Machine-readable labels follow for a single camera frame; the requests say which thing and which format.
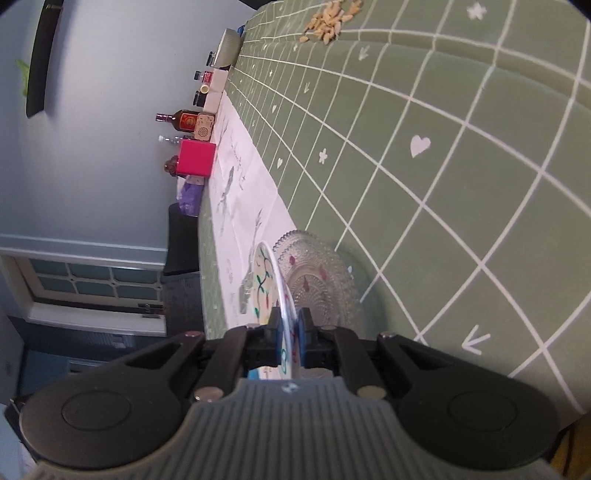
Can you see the green plant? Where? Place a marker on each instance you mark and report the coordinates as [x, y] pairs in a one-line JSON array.
[[23, 76]]

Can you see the brown liquor bottle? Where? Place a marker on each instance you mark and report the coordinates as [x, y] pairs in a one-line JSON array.
[[182, 120]]

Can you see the red label jar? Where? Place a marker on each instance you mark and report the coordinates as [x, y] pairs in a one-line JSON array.
[[203, 74]]

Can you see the scattered wooden sticks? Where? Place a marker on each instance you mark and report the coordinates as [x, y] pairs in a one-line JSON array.
[[330, 18]]

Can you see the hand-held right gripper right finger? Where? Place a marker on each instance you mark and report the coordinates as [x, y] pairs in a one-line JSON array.
[[304, 337]]

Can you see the clear glass flowered plate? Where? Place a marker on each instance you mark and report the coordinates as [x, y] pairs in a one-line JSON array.
[[288, 241], [318, 286]]

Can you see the dark glass jar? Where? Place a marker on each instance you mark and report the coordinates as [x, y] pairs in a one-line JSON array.
[[212, 58]]

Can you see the glass panel door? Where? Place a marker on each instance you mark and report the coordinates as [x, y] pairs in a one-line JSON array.
[[92, 286]]

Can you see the white rectangular box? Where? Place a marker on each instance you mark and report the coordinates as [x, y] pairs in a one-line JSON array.
[[217, 90]]

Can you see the white ceramic bowl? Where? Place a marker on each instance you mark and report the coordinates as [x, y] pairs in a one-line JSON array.
[[230, 48]]

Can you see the white painted plate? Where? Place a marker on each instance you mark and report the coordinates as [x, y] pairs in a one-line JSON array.
[[265, 277]]

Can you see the black lid jar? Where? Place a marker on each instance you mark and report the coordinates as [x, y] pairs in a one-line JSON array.
[[200, 98]]

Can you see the pink box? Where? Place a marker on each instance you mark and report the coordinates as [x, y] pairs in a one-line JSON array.
[[196, 159]]

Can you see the brown figurine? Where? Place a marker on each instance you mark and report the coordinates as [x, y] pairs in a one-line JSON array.
[[171, 166]]

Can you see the small wooden radio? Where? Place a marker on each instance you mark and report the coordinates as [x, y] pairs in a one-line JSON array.
[[204, 127]]

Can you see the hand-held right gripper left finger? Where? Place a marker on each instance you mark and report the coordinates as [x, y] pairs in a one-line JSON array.
[[277, 337]]

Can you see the clear water bottle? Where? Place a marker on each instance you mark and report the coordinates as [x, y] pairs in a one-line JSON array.
[[173, 139]]

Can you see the white printed table runner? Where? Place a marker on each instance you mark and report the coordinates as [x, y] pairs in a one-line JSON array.
[[235, 217]]

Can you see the purple tissue box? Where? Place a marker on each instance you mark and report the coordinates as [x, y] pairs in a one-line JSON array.
[[190, 198]]

